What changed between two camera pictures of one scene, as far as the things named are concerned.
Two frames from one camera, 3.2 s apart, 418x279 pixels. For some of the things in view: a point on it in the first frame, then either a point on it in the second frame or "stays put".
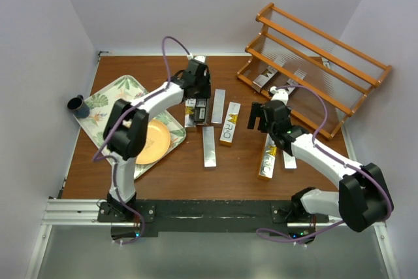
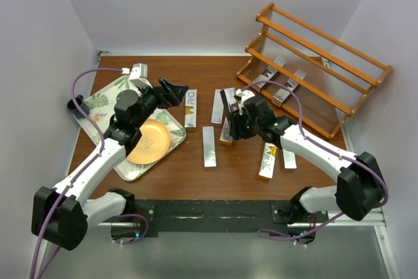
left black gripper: x=206 y=91 → x=175 y=95
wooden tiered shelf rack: x=325 y=80 stays put
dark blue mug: x=78 y=106 stays put
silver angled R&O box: x=258 y=82 stays put
